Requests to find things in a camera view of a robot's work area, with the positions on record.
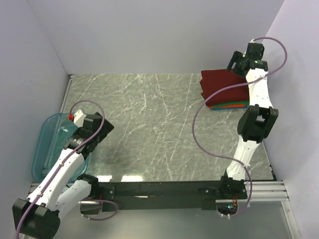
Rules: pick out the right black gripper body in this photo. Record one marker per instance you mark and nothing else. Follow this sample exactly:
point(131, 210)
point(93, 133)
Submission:
point(238, 64)

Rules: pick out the dark red t shirt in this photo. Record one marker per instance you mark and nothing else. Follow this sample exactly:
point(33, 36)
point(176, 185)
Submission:
point(214, 80)

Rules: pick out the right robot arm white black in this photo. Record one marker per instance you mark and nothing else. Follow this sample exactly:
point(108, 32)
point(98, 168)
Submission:
point(257, 121)

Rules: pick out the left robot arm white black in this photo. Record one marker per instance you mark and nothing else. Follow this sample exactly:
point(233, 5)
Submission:
point(40, 214)

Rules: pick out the teal transparent plastic bin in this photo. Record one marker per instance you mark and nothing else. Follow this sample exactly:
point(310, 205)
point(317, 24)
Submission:
point(54, 133)

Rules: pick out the folded green t shirt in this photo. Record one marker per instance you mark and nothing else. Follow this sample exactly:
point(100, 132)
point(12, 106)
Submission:
point(230, 103)

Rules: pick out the folded orange t shirt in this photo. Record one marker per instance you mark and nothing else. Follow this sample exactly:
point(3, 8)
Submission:
point(227, 105)

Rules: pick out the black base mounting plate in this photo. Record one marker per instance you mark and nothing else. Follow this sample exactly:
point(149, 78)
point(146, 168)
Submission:
point(169, 195)

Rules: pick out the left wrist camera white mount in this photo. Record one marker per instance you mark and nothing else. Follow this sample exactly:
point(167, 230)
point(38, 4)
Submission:
point(77, 118)

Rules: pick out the aluminium rail frame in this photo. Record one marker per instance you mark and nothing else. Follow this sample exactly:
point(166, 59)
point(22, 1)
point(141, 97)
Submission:
point(256, 191)

